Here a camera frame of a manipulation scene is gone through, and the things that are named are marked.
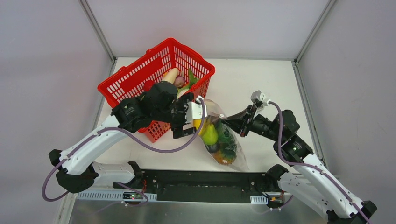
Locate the green leafy bok choy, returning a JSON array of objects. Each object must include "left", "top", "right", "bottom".
[{"left": 216, "top": 123, "right": 237, "bottom": 149}]

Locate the yellow mango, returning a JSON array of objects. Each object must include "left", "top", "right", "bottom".
[{"left": 193, "top": 119, "right": 208, "bottom": 137}]

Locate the clear zip top bag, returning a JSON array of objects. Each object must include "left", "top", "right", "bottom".
[{"left": 198, "top": 99, "right": 249, "bottom": 172}]

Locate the green pear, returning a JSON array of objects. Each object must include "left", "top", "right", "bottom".
[{"left": 201, "top": 124, "right": 218, "bottom": 146}]

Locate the toy pineapple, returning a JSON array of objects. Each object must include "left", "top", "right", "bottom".
[{"left": 213, "top": 147, "right": 237, "bottom": 165}]

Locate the dark purple round fruit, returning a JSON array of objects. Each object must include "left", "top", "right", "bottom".
[{"left": 205, "top": 143, "right": 221, "bottom": 154}]

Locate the red plastic shopping basket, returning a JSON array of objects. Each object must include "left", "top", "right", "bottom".
[{"left": 98, "top": 38, "right": 215, "bottom": 142}]

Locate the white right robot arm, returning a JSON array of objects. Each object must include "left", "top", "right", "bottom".
[{"left": 220, "top": 102, "right": 377, "bottom": 224}]

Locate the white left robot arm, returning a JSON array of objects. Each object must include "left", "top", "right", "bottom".
[{"left": 49, "top": 81, "right": 207, "bottom": 193}]

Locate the green leaf sprig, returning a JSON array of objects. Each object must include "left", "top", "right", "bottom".
[{"left": 188, "top": 69, "right": 199, "bottom": 88}]

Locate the purple onion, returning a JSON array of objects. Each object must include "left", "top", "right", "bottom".
[{"left": 173, "top": 75, "right": 186, "bottom": 89}]

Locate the large white radish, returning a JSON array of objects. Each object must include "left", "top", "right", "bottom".
[{"left": 162, "top": 68, "right": 179, "bottom": 84}]

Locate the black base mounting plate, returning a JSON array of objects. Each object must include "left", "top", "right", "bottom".
[{"left": 131, "top": 169, "right": 281, "bottom": 203}]

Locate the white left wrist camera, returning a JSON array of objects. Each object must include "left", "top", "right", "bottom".
[{"left": 185, "top": 102, "right": 207, "bottom": 124}]

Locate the aluminium frame rail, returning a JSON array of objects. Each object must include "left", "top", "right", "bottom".
[{"left": 65, "top": 169, "right": 346, "bottom": 197}]

